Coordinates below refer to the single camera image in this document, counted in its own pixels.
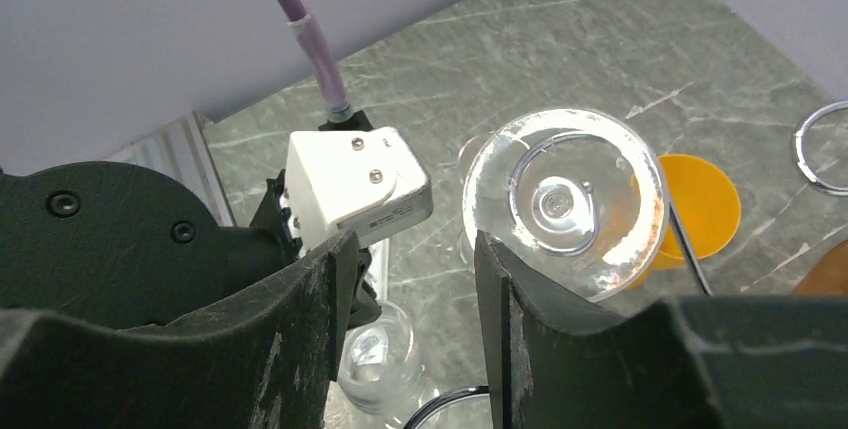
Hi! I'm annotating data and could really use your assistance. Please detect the orange plastic wine glass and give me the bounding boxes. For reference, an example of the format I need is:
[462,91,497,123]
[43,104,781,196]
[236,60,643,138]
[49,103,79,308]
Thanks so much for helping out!
[660,154,742,260]

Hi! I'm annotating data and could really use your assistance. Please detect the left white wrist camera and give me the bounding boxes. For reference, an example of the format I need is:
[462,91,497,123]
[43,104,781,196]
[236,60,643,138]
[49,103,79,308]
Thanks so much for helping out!
[284,127,434,251]

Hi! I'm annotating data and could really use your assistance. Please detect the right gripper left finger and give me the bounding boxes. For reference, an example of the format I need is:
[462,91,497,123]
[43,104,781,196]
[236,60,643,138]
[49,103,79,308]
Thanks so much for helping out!
[1,259,347,428]

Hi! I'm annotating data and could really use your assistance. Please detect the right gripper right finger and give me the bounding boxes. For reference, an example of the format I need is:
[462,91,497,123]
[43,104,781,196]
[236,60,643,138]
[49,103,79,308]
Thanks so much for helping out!
[474,232,847,428]

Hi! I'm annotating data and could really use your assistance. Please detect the clear wine glass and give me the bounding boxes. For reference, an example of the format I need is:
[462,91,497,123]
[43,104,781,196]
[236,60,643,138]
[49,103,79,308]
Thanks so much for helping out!
[324,301,493,428]
[459,108,670,302]

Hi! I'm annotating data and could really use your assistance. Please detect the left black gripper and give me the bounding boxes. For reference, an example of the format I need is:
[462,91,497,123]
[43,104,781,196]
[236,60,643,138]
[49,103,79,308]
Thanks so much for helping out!
[248,170,382,329]

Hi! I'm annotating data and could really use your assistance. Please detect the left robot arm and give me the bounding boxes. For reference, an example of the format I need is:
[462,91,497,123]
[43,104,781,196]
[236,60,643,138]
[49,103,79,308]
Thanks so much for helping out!
[1,162,303,336]

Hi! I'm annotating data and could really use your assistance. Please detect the orange wooden shelf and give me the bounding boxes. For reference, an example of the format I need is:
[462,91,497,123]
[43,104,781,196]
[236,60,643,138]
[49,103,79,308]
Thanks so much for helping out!
[790,240,847,297]

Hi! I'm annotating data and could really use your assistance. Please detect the chrome wine glass rack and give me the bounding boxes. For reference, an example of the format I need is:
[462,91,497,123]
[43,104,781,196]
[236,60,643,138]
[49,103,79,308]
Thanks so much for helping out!
[665,99,848,298]

